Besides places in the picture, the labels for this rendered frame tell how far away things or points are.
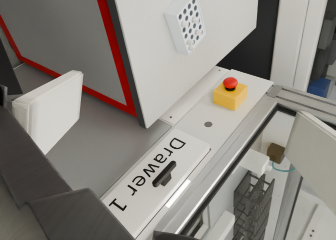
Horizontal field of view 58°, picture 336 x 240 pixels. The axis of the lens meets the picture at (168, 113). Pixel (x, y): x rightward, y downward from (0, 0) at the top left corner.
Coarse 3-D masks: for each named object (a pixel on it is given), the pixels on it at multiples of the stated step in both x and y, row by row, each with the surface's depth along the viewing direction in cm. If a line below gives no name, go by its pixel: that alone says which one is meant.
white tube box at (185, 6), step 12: (180, 0) 70; (192, 0) 71; (168, 12) 68; (180, 12) 68; (192, 12) 72; (168, 24) 71; (192, 24) 73; (180, 36) 72; (192, 36) 76; (180, 48) 76
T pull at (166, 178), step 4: (172, 160) 67; (168, 164) 66; (172, 164) 66; (164, 168) 66; (168, 168) 65; (172, 168) 66; (160, 172) 65; (164, 172) 65; (168, 172) 65; (160, 176) 64; (164, 176) 64; (168, 176) 66; (156, 180) 64; (160, 180) 64; (164, 180) 65; (168, 180) 67; (152, 184) 63; (156, 184) 63; (164, 184) 66
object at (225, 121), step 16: (240, 80) 94; (256, 80) 93; (208, 96) 90; (256, 96) 87; (192, 112) 86; (208, 112) 85; (224, 112) 84; (240, 112) 83; (176, 128) 82; (192, 128) 81; (208, 128) 80; (224, 128) 80; (208, 160) 72; (192, 176) 70; (160, 208) 65
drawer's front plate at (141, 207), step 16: (160, 144) 76; (176, 144) 75; (192, 144) 74; (208, 144) 74; (144, 160) 73; (160, 160) 72; (176, 160) 71; (192, 160) 71; (128, 176) 70; (144, 176) 69; (176, 176) 68; (112, 192) 67; (128, 192) 66; (144, 192) 66; (160, 192) 65; (112, 208) 64; (128, 208) 64; (144, 208) 63; (128, 224) 61; (144, 224) 61
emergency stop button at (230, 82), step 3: (225, 78) 84; (228, 78) 83; (231, 78) 83; (234, 78) 83; (225, 81) 83; (228, 81) 82; (231, 81) 82; (234, 81) 82; (237, 81) 83; (225, 84) 82; (228, 84) 82; (231, 84) 82; (234, 84) 82; (228, 87) 82; (231, 87) 82
